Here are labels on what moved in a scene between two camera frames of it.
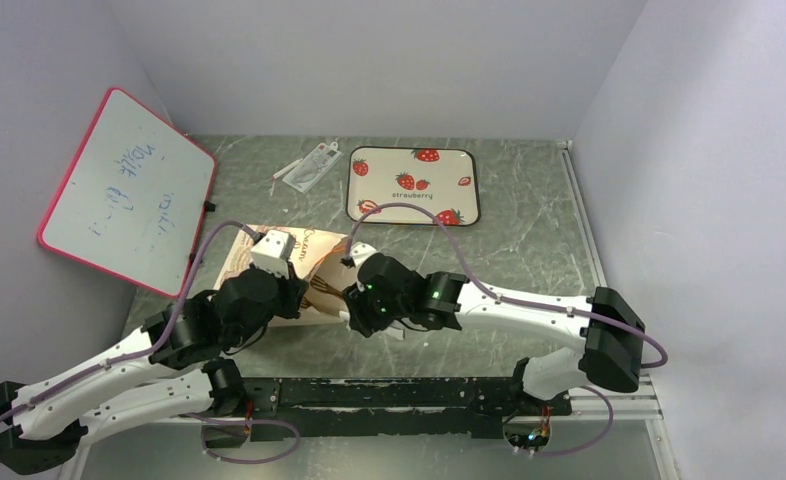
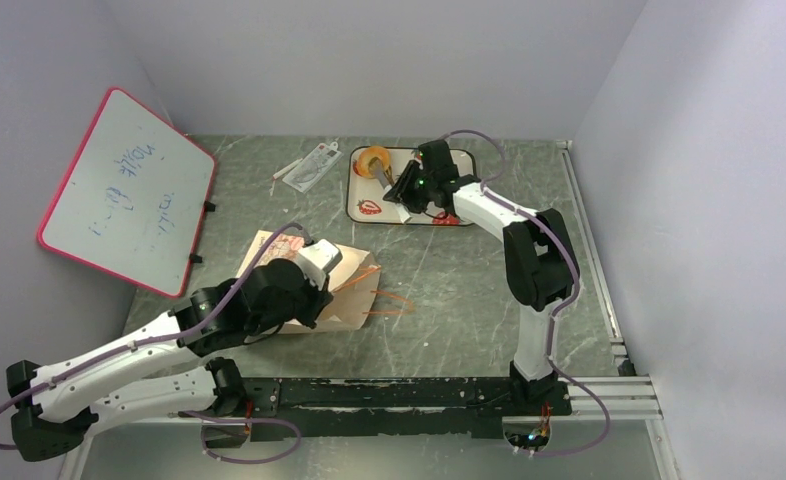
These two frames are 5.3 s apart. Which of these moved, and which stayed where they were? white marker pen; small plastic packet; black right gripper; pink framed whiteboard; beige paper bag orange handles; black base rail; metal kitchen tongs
Moved: beige paper bag orange handles; black right gripper; metal kitchen tongs
Stayed: white marker pen; black base rail; small plastic packet; pink framed whiteboard
